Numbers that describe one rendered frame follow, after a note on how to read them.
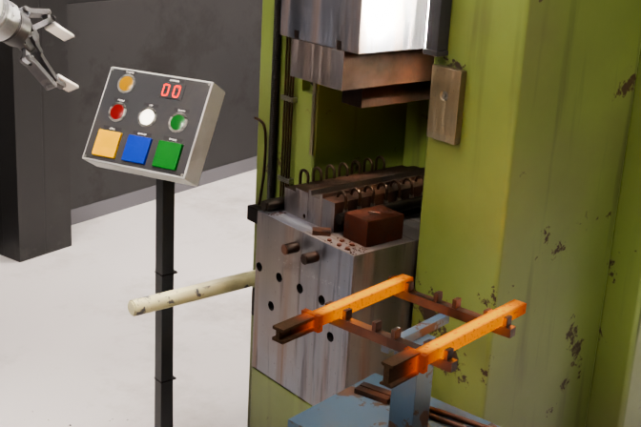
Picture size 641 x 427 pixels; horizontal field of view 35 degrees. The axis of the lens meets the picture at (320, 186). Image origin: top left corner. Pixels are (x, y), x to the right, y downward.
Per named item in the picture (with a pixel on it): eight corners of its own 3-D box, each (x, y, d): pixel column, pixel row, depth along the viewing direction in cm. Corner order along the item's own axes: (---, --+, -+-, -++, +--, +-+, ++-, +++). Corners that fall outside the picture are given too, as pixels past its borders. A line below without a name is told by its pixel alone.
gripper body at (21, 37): (21, 33, 214) (51, 51, 222) (19, 0, 217) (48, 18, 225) (-7, 47, 217) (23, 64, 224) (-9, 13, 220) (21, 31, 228)
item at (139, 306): (135, 321, 273) (135, 302, 271) (126, 314, 277) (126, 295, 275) (268, 286, 300) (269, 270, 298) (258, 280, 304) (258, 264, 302)
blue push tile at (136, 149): (143, 164, 278) (151, 138, 280) (120, 159, 281) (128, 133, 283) (146, 166, 280) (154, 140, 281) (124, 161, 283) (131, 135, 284)
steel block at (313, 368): (341, 425, 251) (353, 255, 238) (251, 365, 278) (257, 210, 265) (494, 367, 285) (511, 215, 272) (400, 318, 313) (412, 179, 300)
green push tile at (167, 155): (174, 170, 274) (182, 144, 276) (150, 165, 277) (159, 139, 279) (177, 171, 276) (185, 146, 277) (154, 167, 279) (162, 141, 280)
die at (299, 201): (333, 233, 252) (335, 200, 249) (283, 210, 267) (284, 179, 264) (451, 206, 278) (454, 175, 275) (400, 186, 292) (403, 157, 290)
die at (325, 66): (341, 91, 241) (343, 50, 239) (289, 75, 256) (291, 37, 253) (464, 76, 267) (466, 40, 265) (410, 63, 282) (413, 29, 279)
